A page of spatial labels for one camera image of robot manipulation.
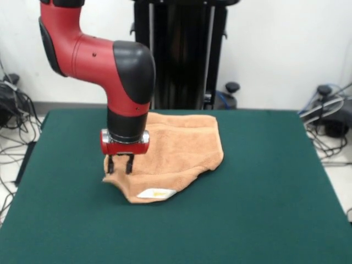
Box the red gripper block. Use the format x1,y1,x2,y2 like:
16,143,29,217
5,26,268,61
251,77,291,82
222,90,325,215
100,129,151,175

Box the tan terry towel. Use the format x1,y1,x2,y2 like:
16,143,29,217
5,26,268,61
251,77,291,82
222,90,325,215
102,111,225,205

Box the black floor base foot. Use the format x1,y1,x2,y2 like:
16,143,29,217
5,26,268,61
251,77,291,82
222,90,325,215
0,73,21,127
301,84,352,138

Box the dark green table cloth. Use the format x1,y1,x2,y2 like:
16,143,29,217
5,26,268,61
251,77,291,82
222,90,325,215
0,109,352,264

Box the tangled black floor cables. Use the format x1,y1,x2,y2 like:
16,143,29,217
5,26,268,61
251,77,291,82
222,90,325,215
0,54,43,223
305,126,352,166

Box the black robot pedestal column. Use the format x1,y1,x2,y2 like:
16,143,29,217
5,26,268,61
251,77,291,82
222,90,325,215
129,0,229,110

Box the blue cable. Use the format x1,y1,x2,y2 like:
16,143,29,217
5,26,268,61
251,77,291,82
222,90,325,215
298,83,352,116

